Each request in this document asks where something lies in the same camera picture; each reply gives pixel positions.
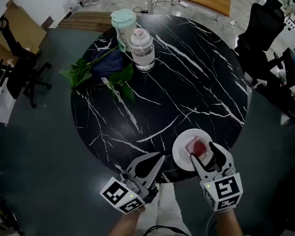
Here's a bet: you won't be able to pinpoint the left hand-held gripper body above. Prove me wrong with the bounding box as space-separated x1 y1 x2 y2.
99 171 159 215

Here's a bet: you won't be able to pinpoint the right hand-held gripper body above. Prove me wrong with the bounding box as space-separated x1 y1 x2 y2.
199 167 244 212

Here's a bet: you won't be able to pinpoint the clear bag with red contents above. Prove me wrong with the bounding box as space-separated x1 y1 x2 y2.
185 136 210 161

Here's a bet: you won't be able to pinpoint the white round plate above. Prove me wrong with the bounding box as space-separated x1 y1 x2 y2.
172 128 213 172

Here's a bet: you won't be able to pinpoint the person's right forearm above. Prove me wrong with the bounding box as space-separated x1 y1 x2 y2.
215 207 244 236

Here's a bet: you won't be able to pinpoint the person's left forearm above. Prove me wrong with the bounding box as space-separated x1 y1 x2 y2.
107 205 147 236

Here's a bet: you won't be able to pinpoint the person's white trousers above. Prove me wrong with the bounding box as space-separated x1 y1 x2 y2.
137 182 193 236

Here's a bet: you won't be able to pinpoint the round black marble table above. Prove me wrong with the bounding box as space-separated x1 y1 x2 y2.
70 13 248 183

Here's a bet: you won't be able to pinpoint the black desk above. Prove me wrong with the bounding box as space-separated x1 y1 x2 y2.
258 47 295 124

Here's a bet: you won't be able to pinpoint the dark blue cloth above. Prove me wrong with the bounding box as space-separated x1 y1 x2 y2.
90 49 125 79

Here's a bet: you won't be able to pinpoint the green leafy plant stem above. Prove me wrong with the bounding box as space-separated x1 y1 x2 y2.
59 45 136 103

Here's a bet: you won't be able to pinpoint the clear jar white lid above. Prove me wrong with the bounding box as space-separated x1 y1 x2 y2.
129 28 156 73

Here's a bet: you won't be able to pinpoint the black mesh office chair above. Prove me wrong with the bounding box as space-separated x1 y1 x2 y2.
232 2 286 89

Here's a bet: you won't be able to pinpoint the white power strip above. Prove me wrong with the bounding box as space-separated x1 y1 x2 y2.
221 20 237 31

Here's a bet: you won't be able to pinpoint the mint green lidded cup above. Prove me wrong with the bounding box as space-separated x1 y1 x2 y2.
110 8 138 54

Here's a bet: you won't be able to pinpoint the white bathtub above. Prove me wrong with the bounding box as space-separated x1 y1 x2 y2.
280 13 295 49

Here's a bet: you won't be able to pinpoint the stack of wooden planks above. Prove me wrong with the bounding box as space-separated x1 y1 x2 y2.
56 11 114 33

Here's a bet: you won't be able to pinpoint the white panel with recess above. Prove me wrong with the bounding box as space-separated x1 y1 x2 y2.
0 62 17 125

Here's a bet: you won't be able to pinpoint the black high-back office chair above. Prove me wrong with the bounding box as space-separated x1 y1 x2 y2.
0 17 53 109

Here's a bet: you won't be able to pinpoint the brown cardboard sheets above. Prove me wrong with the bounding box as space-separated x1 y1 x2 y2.
0 0 48 66

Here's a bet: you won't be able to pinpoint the white cable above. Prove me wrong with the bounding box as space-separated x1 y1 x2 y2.
206 210 216 236

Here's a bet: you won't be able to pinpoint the black cable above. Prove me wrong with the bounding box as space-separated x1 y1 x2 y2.
142 225 189 236

